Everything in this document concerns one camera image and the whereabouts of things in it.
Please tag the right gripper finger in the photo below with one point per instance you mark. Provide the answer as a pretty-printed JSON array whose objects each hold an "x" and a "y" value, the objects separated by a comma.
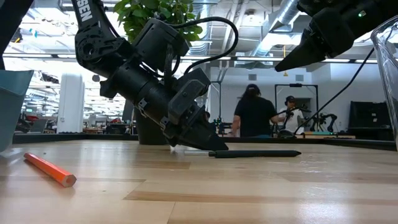
[{"x": 304, "y": 56}]

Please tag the white pencil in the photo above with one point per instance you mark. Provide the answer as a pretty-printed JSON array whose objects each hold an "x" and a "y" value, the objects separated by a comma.
[{"x": 196, "y": 152}]

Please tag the matte black pen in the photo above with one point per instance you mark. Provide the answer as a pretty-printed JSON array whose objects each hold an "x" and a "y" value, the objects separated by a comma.
[{"x": 255, "y": 153}]

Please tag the orange pencil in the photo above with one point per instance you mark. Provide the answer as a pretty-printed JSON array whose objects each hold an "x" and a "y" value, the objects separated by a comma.
[{"x": 49, "y": 169}]

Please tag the black background robot arm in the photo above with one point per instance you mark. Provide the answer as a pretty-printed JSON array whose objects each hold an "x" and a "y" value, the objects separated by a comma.
[{"x": 329, "y": 117}]

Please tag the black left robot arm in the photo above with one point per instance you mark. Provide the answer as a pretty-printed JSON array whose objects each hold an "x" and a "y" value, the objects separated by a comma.
[{"x": 90, "y": 46}]

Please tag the person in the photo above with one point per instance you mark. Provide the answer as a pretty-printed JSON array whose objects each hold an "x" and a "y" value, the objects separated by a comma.
[
  {"x": 255, "y": 115},
  {"x": 293, "y": 119}
]

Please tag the clear plastic bin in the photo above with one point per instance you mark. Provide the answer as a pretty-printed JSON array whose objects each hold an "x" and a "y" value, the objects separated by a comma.
[{"x": 388, "y": 77}]

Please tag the black equipment case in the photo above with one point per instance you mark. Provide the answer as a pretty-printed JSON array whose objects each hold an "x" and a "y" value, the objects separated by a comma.
[{"x": 370, "y": 115}]

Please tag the white building column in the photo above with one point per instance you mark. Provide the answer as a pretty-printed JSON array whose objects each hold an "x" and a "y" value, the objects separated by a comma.
[{"x": 71, "y": 105}]

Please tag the linear ceiling light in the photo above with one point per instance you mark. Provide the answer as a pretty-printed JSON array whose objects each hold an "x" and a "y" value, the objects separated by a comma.
[{"x": 40, "y": 56}]

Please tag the teal plastic bin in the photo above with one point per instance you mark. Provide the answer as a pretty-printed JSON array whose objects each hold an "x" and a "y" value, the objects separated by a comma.
[{"x": 12, "y": 105}]

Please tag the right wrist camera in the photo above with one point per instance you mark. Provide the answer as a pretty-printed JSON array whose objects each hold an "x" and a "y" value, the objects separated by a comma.
[{"x": 367, "y": 18}]

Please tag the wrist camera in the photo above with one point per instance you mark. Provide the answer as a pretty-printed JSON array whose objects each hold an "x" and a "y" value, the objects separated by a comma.
[
  {"x": 367, "y": 18},
  {"x": 158, "y": 40}
]

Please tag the smooth silver ventilation duct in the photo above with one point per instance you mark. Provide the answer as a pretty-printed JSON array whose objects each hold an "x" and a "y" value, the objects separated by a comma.
[{"x": 289, "y": 12}]

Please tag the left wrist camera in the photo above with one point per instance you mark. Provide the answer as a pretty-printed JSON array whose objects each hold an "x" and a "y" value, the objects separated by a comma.
[{"x": 158, "y": 40}]

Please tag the black aluminium table frame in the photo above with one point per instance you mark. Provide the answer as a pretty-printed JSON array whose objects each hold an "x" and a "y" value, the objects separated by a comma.
[{"x": 62, "y": 137}]

